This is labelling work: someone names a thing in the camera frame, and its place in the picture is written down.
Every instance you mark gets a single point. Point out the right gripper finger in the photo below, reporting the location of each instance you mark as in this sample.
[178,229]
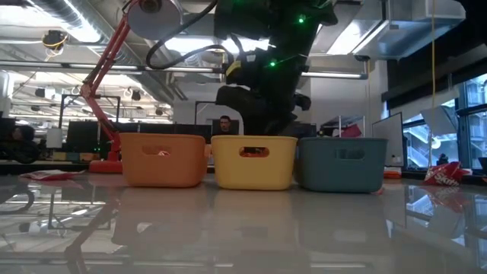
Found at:
[281,129]
[260,129]

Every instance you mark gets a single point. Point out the orange candy bar packet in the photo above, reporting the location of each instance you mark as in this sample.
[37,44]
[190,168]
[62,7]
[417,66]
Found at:
[255,153]

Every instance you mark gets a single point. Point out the yellow plastic bin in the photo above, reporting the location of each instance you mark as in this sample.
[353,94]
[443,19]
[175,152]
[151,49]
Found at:
[236,171]

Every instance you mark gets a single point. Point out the teal plastic bin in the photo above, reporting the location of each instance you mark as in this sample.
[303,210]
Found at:
[342,171]

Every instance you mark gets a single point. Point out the red Skittles candy packet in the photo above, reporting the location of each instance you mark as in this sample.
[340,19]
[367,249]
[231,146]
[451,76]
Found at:
[163,153]
[49,175]
[447,175]

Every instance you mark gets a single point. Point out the orange plastic bin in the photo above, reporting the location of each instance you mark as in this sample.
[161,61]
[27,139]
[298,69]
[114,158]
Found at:
[163,171]

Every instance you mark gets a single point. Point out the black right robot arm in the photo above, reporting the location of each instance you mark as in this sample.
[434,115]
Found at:
[266,23]

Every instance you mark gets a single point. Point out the person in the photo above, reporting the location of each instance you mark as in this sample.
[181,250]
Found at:
[225,125]
[23,135]

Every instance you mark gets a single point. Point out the long ceiling light strip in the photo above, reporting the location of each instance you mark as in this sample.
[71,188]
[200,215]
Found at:
[38,64]
[335,75]

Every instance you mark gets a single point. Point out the metal shelf rack red bins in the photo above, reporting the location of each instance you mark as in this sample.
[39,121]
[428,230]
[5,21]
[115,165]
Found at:
[352,131]

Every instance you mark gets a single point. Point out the whiteboard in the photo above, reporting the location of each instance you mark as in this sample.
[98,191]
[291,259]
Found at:
[388,141]

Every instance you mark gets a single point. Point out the small orange white box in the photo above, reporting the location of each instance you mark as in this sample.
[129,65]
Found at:
[392,174]

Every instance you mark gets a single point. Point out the white hanging panel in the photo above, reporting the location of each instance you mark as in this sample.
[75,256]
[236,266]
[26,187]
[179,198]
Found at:
[439,120]

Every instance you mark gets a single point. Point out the small black desk object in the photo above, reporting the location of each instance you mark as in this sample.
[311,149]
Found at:
[442,160]

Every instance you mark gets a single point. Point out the black office partition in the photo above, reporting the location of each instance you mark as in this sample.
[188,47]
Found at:
[87,137]

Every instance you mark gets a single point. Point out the red desk lamp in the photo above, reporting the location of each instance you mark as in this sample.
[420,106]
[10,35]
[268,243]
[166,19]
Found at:
[90,90]

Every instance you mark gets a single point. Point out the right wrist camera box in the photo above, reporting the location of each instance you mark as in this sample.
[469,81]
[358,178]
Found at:
[232,99]

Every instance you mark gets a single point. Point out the silver spiral ceiling duct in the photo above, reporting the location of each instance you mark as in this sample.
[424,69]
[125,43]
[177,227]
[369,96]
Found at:
[152,85]

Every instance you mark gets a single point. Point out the black aluminium table frame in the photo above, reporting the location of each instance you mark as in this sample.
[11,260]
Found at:
[411,176]

